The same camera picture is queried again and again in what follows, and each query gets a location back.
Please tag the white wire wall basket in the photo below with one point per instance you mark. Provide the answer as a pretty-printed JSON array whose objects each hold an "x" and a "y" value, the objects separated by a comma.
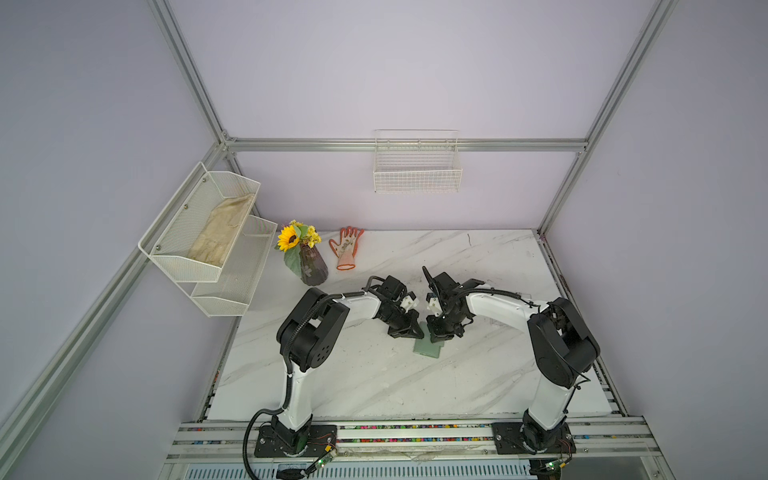
[{"x": 416, "y": 161}]

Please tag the green card holder wallet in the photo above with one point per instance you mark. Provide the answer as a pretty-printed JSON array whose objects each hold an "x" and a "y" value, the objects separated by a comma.
[{"x": 425, "y": 347}]

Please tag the aluminium front rail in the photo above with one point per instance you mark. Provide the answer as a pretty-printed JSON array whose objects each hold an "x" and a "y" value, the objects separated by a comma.
[{"x": 594, "y": 437}]

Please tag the beige cloth in shelf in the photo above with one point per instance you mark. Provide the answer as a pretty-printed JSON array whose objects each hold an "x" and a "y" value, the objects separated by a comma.
[{"x": 215, "y": 241}]

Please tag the white mesh upper shelf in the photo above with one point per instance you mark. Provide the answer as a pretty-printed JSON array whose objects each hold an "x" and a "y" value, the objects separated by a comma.
[{"x": 167, "y": 242}]

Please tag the dark glass vase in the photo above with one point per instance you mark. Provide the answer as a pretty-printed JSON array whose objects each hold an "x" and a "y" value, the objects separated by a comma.
[{"x": 313, "y": 269}]

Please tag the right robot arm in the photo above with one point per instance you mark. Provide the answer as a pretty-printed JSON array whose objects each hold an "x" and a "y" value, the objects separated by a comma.
[{"x": 563, "y": 346}]

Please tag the white mesh shelf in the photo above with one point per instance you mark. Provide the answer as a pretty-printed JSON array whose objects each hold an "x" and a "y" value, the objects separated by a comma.
[
  {"x": 167, "y": 242},
  {"x": 232, "y": 294}
]

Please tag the orange work glove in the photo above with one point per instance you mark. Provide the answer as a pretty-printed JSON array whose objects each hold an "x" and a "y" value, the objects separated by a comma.
[{"x": 345, "y": 247}]

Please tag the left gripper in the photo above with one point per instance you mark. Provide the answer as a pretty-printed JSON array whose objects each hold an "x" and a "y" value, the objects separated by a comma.
[{"x": 410, "y": 328}]

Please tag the white mesh lower shelf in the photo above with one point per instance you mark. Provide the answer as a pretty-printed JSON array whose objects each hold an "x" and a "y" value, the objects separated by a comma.
[{"x": 232, "y": 294}]

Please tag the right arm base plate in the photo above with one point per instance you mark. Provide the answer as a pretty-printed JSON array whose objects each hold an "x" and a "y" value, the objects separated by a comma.
[{"x": 527, "y": 437}]

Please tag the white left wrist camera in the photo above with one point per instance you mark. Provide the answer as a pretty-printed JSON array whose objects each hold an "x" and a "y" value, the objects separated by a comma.
[{"x": 409, "y": 301}]

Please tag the yellow sunflower bouquet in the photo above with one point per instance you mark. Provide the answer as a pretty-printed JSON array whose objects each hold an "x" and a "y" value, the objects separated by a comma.
[{"x": 295, "y": 234}]

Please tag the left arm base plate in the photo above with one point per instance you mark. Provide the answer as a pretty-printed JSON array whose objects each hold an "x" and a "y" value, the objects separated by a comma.
[{"x": 312, "y": 441}]

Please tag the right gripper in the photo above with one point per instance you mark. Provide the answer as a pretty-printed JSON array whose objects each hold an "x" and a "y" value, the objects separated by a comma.
[{"x": 444, "y": 324}]

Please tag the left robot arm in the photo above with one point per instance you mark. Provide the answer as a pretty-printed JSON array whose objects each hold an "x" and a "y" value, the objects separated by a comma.
[{"x": 309, "y": 334}]

